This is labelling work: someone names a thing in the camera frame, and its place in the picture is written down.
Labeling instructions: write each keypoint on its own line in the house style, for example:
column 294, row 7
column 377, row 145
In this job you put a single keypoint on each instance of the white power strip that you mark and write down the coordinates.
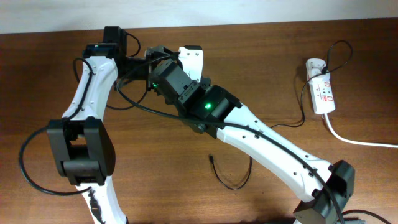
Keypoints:
column 321, row 94

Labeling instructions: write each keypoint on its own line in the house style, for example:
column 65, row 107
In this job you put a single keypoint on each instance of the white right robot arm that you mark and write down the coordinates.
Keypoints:
column 322, row 188

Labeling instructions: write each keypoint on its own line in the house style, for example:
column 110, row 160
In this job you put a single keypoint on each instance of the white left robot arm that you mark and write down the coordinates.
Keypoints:
column 81, row 146

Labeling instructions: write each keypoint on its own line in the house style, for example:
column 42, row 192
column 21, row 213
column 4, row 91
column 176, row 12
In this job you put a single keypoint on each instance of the white USB charger adapter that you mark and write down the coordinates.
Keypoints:
column 314, row 67

